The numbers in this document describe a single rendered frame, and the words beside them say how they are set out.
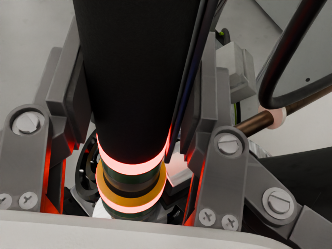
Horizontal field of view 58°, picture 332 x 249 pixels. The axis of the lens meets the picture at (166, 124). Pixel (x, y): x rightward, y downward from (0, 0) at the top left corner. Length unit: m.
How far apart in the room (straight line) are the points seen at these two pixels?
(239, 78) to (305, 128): 0.16
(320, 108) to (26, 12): 2.30
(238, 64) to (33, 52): 1.83
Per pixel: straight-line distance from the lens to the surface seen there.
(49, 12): 2.57
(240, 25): 2.62
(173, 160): 0.22
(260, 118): 0.26
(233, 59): 0.63
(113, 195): 0.18
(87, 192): 0.40
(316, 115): 0.57
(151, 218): 0.30
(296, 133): 0.57
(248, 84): 0.62
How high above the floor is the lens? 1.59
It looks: 59 degrees down
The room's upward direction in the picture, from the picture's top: 12 degrees clockwise
